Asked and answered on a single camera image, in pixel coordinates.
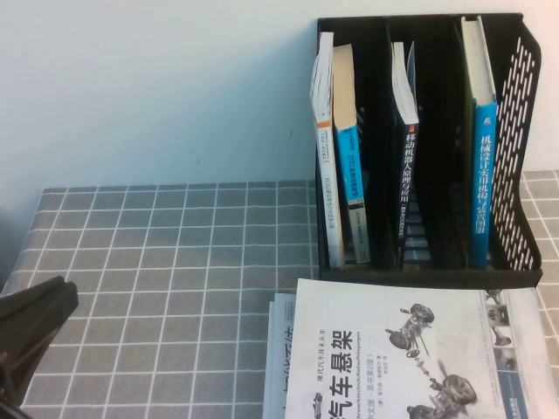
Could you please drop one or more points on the blue spine hardcover book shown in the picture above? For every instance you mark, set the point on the blue spine hardcover book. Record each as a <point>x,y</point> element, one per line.
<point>482,183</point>

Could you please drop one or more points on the white book large black print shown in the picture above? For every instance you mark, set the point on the white book large black print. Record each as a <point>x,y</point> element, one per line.
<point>279,349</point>

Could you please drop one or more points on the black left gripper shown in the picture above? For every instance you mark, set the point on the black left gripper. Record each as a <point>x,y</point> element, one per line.
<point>8,406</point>

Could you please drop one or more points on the grey checked tablecloth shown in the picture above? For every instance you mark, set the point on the grey checked tablecloth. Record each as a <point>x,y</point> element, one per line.
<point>174,283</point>

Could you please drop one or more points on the blue and grey paperback book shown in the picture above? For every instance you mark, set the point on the blue and grey paperback book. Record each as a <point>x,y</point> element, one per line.
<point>347,153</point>

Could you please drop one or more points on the white and orange paperback book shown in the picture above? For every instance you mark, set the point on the white and orange paperback book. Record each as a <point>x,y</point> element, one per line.
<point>325,131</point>

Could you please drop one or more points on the black plastic book stand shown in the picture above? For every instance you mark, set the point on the black plastic book stand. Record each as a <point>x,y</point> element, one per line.
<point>441,131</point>

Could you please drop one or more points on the white car suspension book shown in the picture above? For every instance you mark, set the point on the white car suspension book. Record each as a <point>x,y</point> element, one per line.
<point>415,349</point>

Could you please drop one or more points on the black mobile robot book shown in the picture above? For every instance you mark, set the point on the black mobile robot book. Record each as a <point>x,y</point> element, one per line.
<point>408,174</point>

